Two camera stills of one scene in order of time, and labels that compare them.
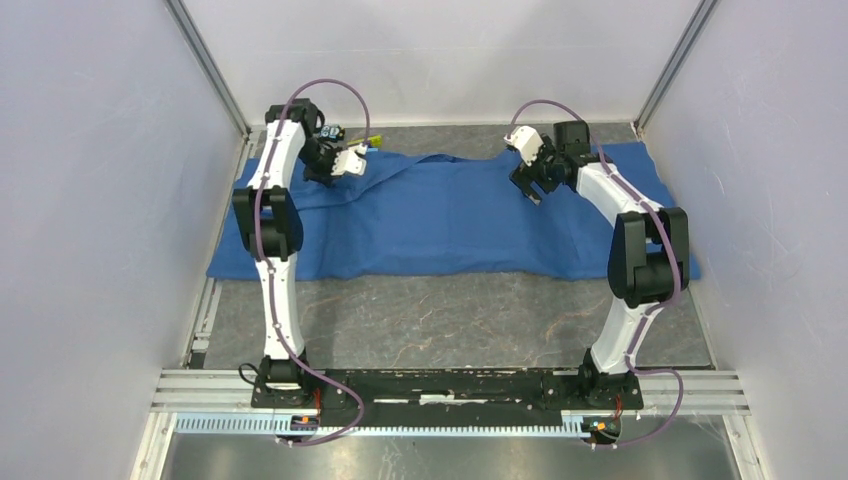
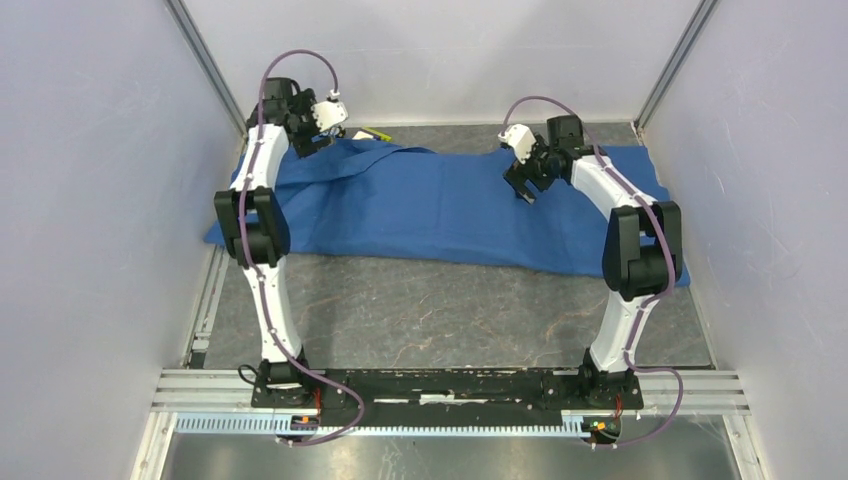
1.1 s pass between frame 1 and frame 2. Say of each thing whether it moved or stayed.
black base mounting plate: stayed
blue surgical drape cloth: moved
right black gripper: stayed
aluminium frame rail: stayed
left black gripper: moved
